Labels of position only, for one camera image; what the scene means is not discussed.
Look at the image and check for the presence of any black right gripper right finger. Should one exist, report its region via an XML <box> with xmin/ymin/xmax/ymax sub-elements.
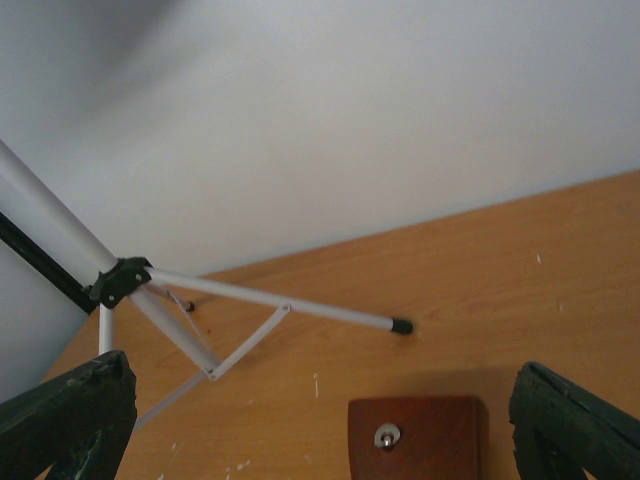
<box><xmin>509</xmin><ymin>362</ymin><xmax>639</xmax><ymax>479</ymax></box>

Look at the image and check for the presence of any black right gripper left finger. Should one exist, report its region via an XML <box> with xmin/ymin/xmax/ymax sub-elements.
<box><xmin>1</xmin><ymin>350</ymin><xmax>137</xmax><ymax>479</ymax></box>

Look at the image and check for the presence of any brown wooden metronome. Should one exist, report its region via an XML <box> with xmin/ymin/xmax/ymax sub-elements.
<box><xmin>347</xmin><ymin>395</ymin><xmax>487</xmax><ymax>480</ymax></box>

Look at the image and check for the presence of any white tripod music stand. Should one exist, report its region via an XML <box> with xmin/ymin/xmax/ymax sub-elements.
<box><xmin>1</xmin><ymin>144</ymin><xmax>413</xmax><ymax>431</ymax></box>

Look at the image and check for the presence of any black enclosure frame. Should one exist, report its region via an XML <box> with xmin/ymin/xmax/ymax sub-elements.
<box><xmin>1</xmin><ymin>213</ymin><xmax>97</xmax><ymax>314</ymax></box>

